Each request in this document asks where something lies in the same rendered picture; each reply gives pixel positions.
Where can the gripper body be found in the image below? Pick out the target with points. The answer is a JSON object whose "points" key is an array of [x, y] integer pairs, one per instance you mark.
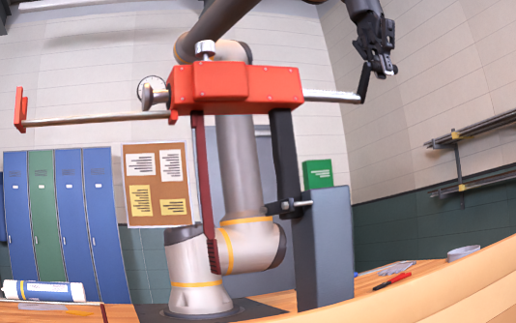
{"points": [[371, 28]]}

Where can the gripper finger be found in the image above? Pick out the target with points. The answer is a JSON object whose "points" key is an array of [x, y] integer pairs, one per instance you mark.
{"points": [[387, 66], [362, 49]]}

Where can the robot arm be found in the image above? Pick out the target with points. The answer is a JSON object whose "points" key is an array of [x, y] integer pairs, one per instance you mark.
{"points": [[240, 179]]}

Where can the silver rod with black hook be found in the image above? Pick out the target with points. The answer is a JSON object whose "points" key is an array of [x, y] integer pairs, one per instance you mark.
{"points": [[329, 96]]}

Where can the orange caulking gun body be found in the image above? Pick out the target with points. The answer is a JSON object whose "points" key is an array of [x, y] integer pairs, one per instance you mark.
{"points": [[235, 87]]}

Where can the grey jig block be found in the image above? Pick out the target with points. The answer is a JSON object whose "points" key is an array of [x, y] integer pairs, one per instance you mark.
{"points": [[325, 247]]}

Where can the white round dial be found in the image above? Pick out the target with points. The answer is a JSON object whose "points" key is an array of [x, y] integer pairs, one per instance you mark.
{"points": [[155, 82]]}

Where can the dark red trigger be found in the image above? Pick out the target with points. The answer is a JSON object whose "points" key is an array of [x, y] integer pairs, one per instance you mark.
{"points": [[204, 188]]}

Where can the silver plunger disc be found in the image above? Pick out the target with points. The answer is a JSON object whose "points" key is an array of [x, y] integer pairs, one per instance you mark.
{"points": [[146, 97]]}

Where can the orange front plate with bars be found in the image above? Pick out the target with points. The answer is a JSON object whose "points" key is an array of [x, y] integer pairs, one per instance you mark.
{"points": [[21, 110]]}

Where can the white and blue sealant cartridge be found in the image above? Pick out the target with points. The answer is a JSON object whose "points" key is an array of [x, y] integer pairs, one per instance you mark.
{"points": [[42, 290]]}

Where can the silver top knob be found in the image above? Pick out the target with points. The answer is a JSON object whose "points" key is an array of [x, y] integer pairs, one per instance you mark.
{"points": [[204, 48]]}

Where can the black clamp with silver bolt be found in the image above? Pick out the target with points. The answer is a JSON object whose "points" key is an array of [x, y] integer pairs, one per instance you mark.
{"points": [[285, 207]]}

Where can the grey tape roll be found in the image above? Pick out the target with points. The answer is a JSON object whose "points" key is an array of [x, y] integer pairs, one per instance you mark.
{"points": [[463, 253]]}

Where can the red and black screwdriver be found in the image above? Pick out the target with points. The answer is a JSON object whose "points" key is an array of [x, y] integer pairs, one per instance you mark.
{"points": [[392, 281]]}

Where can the cork notice board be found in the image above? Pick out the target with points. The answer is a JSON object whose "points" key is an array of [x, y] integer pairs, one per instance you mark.
{"points": [[157, 184]]}

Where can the long ceiling light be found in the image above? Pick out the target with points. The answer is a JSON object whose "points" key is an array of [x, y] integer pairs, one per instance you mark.
{"points": [[83, 4]]}

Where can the blue and green locker unit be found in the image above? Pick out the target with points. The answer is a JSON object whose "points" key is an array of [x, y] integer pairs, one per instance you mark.
{"points": [[65, 215]]}

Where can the grey wall pipe rack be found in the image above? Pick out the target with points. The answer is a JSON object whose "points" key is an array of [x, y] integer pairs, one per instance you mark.
{"points": [[486, 125]]}

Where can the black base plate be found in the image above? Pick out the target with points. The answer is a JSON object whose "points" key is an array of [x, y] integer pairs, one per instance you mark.
{"points": [[258, 310]]}

